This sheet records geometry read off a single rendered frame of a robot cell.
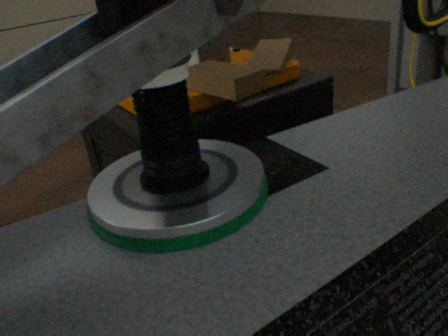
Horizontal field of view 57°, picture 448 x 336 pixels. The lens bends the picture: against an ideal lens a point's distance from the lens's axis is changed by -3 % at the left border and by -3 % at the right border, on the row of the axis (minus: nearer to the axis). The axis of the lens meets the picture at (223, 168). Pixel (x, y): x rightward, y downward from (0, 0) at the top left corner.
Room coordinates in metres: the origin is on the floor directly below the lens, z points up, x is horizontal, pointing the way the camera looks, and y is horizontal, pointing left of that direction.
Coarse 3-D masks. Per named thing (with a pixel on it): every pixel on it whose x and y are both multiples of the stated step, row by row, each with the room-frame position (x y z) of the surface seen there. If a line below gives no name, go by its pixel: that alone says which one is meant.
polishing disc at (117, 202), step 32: (128, 160) 0.51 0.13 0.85; (224, 160) 0.47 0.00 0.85; (256, 160) 0.46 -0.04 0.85; (96, 192) 0.43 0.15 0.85; (128, 192) 0.42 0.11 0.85; (192, 192) 0.40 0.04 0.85; (224, 192) 0.39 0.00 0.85; (256, 192) 0.39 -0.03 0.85; (128, 224) 0.35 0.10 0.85; (160, 224) 0.35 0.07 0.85; (192, 224) 0.34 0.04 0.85
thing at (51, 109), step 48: (192, 0) 0.41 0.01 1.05; (240, 0) 0.43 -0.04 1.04; (48, 48) 0.43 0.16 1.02; (96, 48) 0.35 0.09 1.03; (144, 48) 0.37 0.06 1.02; (192, 48) 0.40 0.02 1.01; (0, 96) 0.39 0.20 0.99; (48, 96) 0.31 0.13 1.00; (96, 96) 0.34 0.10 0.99; (0, 144) 0.29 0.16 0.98; (48, 144) 0.31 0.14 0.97
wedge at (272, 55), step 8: (264, 40) 1.28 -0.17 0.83; (272, 40) 1.27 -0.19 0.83; (280, 40) 1.26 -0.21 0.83; (288, 40) 1.25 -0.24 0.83; (256, 48) 1.24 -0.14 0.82; (264, 48) 1.23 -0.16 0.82; (272, 48) 1.22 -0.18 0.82; (280, 48) 1.20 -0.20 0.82; (288, 48) 1.20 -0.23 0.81; (256, 56) 1.18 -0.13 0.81; (264, 56) 1.17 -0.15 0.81; (272, 56) 1.16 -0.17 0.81; (280, 56) 1.15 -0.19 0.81; (288, 56) 1.19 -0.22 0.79; (248, 64) 1.14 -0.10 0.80; (256, 64) 1.13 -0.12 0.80; (264, 64) 1.12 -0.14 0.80; (272, 64) 1.11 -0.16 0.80; (280, 64) 1.10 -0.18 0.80; (272, 72) 1.08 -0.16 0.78
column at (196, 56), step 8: (224, 32) 1.25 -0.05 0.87; (216, 40) 1.21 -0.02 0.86; (224, 40) 1.25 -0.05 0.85; (200, 48) 1.12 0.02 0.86; (208, 48) 1.16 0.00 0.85; (216, 48) 1.20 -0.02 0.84; (224, 48) 1.24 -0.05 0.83; (192, 56) 1.12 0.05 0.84; (200, 56) 1.12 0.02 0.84; (208, 56) 1.16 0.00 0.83; (216, 56) 1.20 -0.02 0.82; (224, 56) 1.24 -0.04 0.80; (192, 64) 1.13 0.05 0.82
